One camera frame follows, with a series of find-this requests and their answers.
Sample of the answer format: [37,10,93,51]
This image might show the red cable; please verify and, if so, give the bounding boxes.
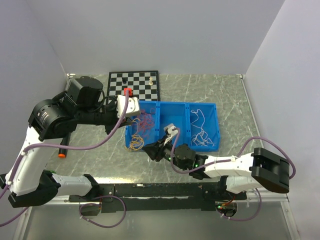
[136,107,156,140]

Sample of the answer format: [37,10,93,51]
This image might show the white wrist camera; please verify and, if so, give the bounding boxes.
[116,88,141,118]
[163,123,179,141]

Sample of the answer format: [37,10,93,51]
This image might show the black microphone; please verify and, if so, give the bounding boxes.
[57,132,72,159]

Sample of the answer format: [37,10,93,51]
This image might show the black and white chessboard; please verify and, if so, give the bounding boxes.
[107,70,161,101]

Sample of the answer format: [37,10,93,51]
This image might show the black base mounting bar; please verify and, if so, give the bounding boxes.
[68,182,247,213]

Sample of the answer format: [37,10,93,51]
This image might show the blue plastic three-compartment bin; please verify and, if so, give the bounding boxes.
[124,101,221,152]

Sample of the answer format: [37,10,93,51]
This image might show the yellow cable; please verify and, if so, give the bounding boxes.
[124,118,145,152]

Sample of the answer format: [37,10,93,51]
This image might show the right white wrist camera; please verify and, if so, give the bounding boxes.
[163,123,179,141]

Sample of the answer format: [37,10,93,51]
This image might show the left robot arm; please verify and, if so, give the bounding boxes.
[0,76,130,208]

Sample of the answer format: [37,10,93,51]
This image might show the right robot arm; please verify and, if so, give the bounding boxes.
[142,137,291,200]

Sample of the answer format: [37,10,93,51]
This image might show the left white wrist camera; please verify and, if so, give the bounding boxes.
[116,88,141,118]

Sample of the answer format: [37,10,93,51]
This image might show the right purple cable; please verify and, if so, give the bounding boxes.
[169,128,297,222]

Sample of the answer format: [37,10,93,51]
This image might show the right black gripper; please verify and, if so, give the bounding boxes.
[142,134,188,170]

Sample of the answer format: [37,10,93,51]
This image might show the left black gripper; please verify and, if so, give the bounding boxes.
[77,94,134,135]

